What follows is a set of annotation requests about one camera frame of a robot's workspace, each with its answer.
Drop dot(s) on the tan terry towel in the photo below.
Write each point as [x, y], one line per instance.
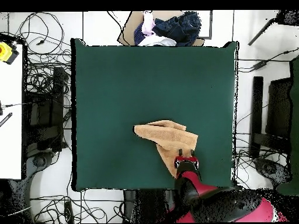
[165, 135]

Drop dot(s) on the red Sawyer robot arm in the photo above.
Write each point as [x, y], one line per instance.
[210, 203]

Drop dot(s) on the black round base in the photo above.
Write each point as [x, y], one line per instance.
[39, 161]
[268, 168]

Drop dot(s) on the dark green table cloth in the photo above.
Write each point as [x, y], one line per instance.
[116, 93]

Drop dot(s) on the green fabric sheet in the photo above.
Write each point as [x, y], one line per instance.
[294, 116]

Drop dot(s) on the white garment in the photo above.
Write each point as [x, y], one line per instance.
[156, 41]

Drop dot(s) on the dark blue jeans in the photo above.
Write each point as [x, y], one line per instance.
[182, 28]

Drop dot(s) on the blue dotted garment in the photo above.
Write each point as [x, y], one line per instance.
[139, 35]

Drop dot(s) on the black power strip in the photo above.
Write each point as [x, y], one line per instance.
[68, 211]

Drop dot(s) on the pink garment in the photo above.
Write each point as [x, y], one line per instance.
[148, 25]

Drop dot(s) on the brown cardboard box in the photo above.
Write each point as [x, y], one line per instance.
[130, 25]

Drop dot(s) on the black tripod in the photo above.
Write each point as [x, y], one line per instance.
[287, 17]

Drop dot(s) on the white desk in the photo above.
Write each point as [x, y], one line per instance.
[10, 140]

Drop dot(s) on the yellow emergency stop box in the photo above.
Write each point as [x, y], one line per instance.
[5, 52]

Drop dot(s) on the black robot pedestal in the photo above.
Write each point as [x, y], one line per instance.
[149, 205]

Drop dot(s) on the black stand frame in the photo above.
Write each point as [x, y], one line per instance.
[57, 93]
[257, 105]

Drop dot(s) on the grey metal frame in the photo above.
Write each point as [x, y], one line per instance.
[211, 23]

